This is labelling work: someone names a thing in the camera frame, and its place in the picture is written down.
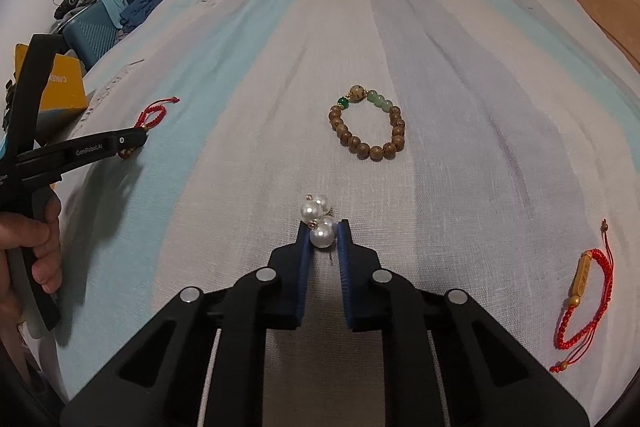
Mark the person's left hand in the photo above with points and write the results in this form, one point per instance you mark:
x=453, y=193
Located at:
x=22, y=239

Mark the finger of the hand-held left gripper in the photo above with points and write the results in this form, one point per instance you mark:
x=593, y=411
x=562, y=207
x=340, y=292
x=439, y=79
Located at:
x=90, y=149
x=32, y=92

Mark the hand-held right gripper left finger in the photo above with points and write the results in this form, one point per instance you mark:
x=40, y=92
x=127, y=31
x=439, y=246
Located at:
x=302, y=277

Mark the light blue cloth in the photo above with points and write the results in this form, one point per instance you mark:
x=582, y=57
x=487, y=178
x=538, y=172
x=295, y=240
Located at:
x=114, y=4

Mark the teal suitcase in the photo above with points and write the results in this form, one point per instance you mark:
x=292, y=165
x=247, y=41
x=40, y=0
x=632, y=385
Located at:
x=90, y=37

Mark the dark blue clothes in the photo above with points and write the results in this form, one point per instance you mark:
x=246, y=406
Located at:
x=142, y=9

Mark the black gadget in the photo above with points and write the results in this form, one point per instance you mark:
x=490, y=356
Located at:
x=75, y=2

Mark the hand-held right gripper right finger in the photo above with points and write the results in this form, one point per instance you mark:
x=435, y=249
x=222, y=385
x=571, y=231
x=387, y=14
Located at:
x=346, y=277

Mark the yellow cardboard box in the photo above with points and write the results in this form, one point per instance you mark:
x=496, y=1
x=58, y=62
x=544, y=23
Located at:
x=60, y=82

